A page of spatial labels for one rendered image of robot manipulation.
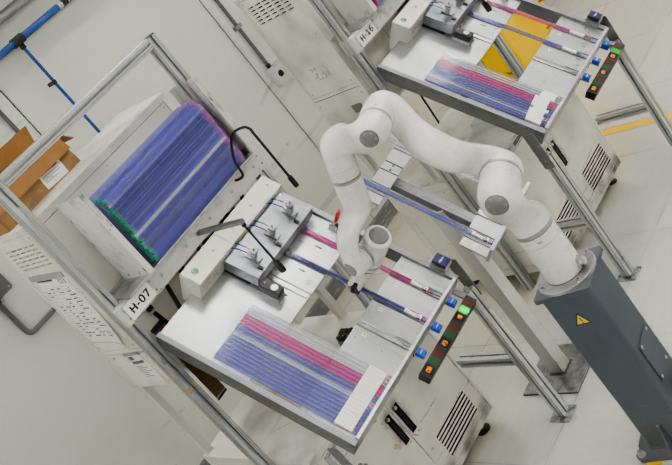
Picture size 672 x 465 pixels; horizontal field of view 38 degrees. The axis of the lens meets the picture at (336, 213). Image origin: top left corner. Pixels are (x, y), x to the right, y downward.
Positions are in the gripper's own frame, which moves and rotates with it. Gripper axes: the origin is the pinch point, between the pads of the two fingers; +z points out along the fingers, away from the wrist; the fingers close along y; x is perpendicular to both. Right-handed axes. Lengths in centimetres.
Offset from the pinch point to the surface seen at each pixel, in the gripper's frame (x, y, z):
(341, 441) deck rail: 22, 49, -2
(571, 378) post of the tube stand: 80, -39, 42
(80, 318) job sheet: -73, 50, 28
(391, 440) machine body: 35, 21, 41
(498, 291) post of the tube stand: 41, -42, 21
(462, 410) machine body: 52, -9, 52
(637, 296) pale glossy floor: 88, -81, 32
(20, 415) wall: -105, 57, 144
